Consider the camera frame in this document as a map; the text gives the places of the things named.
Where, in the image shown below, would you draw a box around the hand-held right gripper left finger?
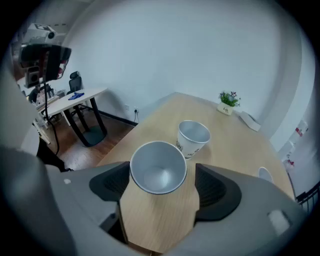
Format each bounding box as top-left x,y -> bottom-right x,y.
46,161 -> 131,228

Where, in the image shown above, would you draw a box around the white tissue box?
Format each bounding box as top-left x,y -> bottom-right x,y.
238,110 -> 262,133

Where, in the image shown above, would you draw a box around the black camera rig cable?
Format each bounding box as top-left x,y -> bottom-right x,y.
41,83 -> 60,156

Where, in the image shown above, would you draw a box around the oval white table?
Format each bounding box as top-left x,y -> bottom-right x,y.
32,87 -> 109,148

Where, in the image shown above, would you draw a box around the potted plant in white pot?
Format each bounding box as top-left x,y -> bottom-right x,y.
216,90 -> 242,116

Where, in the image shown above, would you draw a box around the cluster of clear water bottles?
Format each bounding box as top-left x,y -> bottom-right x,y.
284,152 -> 296,171

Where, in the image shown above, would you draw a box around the large bottle with red label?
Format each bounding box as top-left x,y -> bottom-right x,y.
294,119 -> 309,137

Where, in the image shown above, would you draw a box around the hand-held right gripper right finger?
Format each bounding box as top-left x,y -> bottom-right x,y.
193,163 -> 310,236

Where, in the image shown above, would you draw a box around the white printed paper cup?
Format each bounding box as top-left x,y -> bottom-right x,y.
176,120 -> 211,160

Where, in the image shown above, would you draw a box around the small white cup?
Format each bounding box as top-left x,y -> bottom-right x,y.
257,166 -> 274,183

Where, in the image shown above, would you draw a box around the black metal railing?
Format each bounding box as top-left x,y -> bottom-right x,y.
295,179 -> 320,213

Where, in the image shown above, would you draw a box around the black office chair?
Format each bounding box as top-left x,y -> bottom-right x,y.
66,70 -> 83,96

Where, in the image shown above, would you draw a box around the person's black trousers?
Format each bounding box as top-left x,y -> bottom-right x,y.
36,139 -> 73,173

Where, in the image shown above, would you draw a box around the grey paper cup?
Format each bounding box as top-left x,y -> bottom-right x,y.
129,140 -> 188,195

